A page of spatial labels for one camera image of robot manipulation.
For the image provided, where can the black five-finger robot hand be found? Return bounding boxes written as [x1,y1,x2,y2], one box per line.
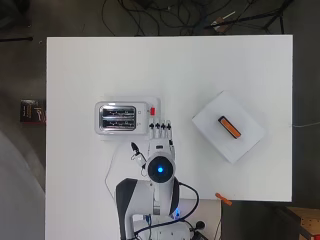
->
[130,119,177,169]

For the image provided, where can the bread slice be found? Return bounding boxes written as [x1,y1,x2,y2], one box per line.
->
[219,116,242,138]

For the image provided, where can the steel toaster with red lever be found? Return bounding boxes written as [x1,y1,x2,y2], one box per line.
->
[94,101,157,136]

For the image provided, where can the white flat box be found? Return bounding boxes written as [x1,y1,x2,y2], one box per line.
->
[96,96,163,141]
[192,90,267,164]

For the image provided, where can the orange clamp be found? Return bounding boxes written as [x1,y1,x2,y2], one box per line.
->
[214,192,233,207]

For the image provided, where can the small brown floor object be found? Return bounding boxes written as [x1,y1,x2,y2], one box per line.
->
[210,11,236,33]

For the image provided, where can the wooden box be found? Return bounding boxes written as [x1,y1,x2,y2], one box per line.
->
[286,206,320,240]

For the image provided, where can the black bar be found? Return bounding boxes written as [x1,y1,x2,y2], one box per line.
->
[0,36,34,43]

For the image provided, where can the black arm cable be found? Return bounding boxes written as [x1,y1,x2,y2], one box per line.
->
[133,181,200,239]

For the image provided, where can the white toaster cable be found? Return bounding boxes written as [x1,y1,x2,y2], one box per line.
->
[104,141,126,203]

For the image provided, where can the black floor cable tangle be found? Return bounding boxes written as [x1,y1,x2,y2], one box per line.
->
[101,0,208,37]

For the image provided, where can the thin white cable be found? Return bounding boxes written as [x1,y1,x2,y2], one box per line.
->
[293,121,320,129]

